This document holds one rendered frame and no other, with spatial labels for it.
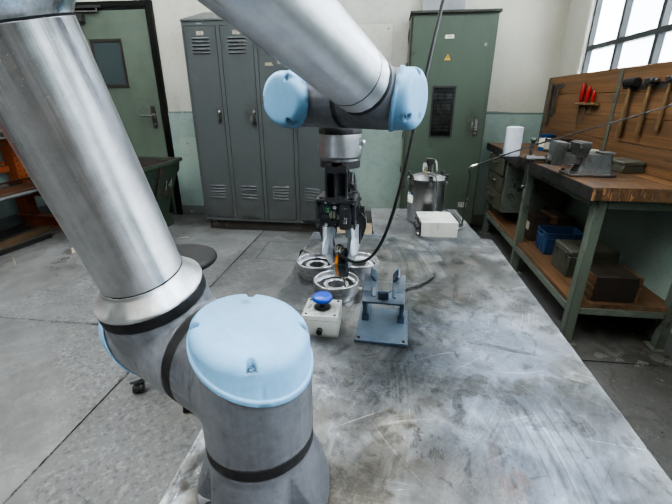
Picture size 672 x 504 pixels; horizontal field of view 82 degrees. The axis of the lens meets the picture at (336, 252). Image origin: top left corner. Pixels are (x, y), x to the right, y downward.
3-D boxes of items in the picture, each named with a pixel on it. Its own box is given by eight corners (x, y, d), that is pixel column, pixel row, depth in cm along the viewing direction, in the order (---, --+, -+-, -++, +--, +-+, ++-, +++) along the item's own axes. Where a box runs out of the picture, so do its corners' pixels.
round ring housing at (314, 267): (336, 283, 97) (336, 268, 95) (295, 282, 97) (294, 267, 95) (337, 266, 106) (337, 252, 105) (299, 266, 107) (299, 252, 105)
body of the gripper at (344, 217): (314, 231, 68) (312, 162, 64) (323, 218, 76) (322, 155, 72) (356, 233, 67) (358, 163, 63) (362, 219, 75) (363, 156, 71)
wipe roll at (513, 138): (499, 154, 282) (504, 125, 274) (516, 154, 280) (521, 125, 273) (503, 156, 271) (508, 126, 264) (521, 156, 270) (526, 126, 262)
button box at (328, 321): (308, 316, 82) (308, 296, 80) (341, 318, 81) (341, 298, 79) (300, 338, 74) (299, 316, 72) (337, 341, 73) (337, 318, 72)
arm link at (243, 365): (260, 498, 34) (248, 374, 29) (169, 430, 41) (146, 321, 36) (336, 413, 43) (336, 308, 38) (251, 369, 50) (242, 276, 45)
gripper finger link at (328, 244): (313, 272, 73) (318, 227, 70) (319, 261, 79) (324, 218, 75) (329, 275, 73) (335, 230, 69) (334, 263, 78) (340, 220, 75)
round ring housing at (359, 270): (376, 265, 107) (376, 252, 105) (379, 282, 97) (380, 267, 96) (338, 265, 107) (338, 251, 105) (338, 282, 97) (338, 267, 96)
